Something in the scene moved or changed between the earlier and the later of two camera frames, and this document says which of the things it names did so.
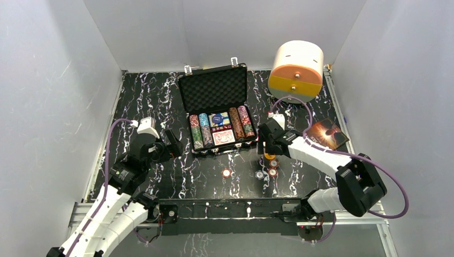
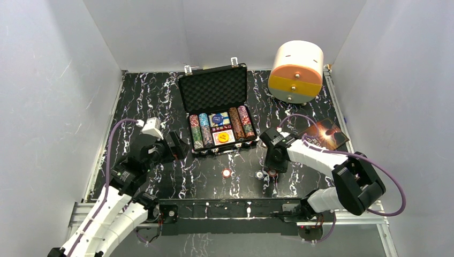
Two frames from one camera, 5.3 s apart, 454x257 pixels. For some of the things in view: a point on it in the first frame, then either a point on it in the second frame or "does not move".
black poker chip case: [216, 101] does not move
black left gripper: [170, 144] does not move
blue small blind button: [216, 119] does not move
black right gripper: [260, 150] -> [269, 164]
